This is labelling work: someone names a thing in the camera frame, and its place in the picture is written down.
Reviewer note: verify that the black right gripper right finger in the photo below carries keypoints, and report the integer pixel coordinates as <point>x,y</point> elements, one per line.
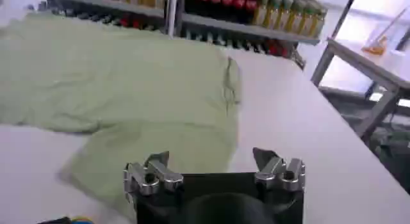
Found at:
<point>275,172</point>

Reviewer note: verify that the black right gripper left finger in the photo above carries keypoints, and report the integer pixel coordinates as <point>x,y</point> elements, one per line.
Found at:
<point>160,175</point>

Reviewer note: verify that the light green polo shirt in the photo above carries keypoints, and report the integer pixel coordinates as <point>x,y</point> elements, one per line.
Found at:
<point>128,84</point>

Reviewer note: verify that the black frame pole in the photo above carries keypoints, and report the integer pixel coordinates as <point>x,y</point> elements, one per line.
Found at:
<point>344,14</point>

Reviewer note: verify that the glass flask with orange liquid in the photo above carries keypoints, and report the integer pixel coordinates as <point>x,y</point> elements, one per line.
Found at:
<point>374,46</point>

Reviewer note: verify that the white side table grey frame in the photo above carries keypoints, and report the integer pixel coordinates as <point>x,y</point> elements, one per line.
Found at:
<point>358,60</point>

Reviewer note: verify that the shelf rack with bottles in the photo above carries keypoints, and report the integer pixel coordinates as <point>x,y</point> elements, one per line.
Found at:
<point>224,23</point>

